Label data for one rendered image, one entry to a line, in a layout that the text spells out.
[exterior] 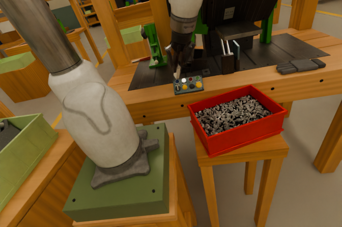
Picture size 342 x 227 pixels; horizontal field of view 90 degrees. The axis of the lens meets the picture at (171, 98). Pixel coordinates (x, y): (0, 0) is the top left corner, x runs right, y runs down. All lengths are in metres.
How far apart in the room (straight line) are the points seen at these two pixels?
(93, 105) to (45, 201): 0.68
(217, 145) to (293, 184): 1.05
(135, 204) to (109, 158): 0.14
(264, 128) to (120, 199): 0.54
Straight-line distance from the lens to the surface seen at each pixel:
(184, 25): 0.60
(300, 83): 1.02
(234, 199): 1.52
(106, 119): 0.45
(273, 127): 0.77
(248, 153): 0.74
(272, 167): 0.87
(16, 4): 0.59
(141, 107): 0.93
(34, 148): 1.10
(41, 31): 0.59
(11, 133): 1.26
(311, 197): 1.64
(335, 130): 1.49
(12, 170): 1.04
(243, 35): 0.85
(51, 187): 1.04
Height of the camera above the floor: 1.39
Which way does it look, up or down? 35 degrees down
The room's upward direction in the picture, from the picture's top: 14 degrees counter-clockwise
